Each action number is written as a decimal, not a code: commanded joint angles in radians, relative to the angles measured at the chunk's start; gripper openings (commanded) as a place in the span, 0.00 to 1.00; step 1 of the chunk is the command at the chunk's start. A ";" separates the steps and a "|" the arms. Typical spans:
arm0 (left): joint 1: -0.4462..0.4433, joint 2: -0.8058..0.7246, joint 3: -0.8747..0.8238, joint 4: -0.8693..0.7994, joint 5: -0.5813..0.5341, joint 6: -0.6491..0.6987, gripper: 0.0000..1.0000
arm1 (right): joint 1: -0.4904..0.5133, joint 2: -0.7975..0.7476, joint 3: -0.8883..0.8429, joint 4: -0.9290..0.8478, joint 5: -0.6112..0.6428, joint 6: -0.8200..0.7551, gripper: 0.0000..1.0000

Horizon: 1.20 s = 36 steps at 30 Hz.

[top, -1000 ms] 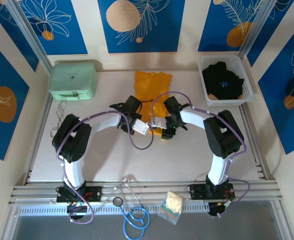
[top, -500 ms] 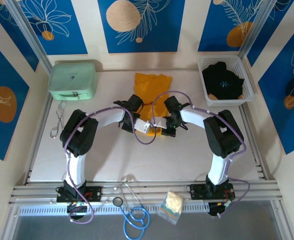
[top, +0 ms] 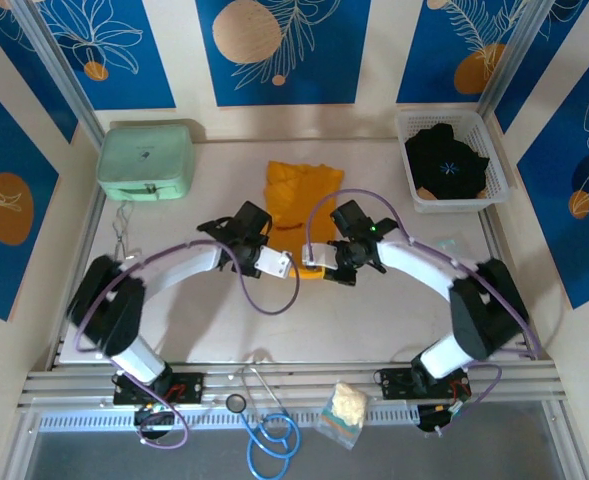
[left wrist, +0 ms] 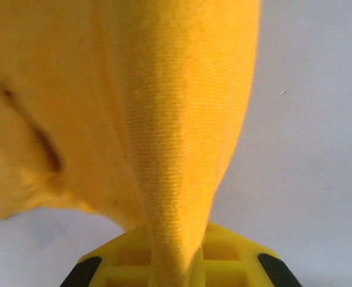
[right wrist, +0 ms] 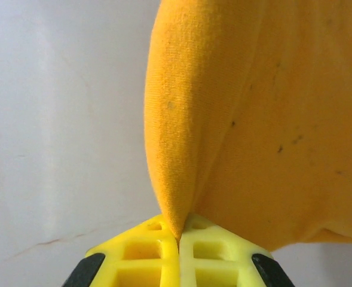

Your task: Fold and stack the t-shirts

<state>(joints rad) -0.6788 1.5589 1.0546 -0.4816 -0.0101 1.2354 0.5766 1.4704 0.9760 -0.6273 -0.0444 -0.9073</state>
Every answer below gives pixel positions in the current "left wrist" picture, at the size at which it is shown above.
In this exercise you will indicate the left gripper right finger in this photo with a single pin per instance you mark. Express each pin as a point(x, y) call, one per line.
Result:
point(238, 260)

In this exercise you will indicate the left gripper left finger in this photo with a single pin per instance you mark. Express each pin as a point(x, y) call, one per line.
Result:
point(119, 260)

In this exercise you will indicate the yellow t-shirt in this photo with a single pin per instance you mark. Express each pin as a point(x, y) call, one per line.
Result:
point(104, 89)

